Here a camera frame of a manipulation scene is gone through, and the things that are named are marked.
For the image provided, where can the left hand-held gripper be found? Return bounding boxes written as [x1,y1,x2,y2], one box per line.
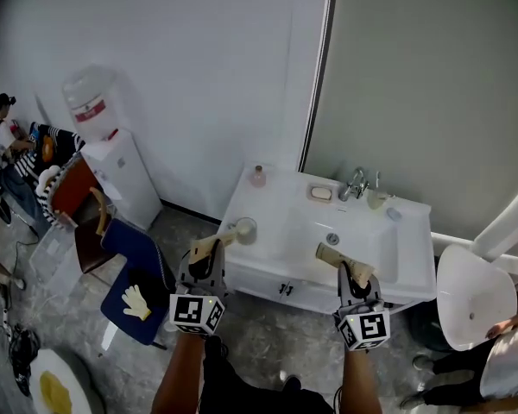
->
[168,238,229,339]

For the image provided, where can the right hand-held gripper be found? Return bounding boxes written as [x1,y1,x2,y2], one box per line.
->
[332,261,392,352]

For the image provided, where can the cream plastic tube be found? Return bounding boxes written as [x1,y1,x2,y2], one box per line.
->
[190,226,243,267]
[314,242,376,287]

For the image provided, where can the grey mug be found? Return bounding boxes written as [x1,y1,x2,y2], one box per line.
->
[227,216,258,247]

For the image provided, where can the person's left forearm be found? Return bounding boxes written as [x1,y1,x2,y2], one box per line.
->
[150,334,208,414]

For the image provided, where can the person's right forearm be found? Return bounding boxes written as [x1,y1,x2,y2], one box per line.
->
[340,349,383,414]

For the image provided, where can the black cloth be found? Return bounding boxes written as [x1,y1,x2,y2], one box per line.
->
[127,267,170,311]

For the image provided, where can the white vanity cabinet with sink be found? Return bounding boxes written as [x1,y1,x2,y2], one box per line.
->
[218,161,438,317]

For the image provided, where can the dark round bin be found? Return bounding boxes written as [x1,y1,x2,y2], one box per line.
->
[407,304,452,353]

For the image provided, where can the white work glove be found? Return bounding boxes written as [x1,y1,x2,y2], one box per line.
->
[121,285,152,322]

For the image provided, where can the blue chair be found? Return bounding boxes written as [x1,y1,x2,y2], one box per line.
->
[99,217,178,351]

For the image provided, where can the clear glass tumbler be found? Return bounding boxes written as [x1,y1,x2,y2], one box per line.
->
[366,189,392,210]

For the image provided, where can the small pink glass bottle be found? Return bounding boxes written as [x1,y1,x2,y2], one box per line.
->
[250,165,268,189]

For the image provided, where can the chrome faucet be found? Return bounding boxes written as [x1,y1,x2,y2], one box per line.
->
[338,166,370,202]

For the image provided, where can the pink soap dish with soap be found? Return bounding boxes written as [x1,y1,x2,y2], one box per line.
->
[306,182,334,204]

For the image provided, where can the white bathtub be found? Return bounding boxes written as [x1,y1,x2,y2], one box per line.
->
[435,244,518,352]

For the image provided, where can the white water dispenser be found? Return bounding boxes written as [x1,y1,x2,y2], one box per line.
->
[80,128,163,231]

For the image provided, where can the person's black trousers and shoes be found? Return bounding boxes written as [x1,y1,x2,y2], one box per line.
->
[200,336,336,414]

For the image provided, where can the clear plastic storage box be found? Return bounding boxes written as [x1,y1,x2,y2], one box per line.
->
[28,224,87,295]

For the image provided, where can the white round cushion yellow centre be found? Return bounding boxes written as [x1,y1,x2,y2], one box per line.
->
[28,348,96,414]

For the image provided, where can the clear water bottle red label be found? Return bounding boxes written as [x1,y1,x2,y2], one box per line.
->
[61,63,133,142]

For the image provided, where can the striped blanket with flowers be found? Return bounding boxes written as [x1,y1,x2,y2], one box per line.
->
[15,121,86,230]

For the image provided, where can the black cable bundle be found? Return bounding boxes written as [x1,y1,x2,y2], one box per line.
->
[8,323,42,398]

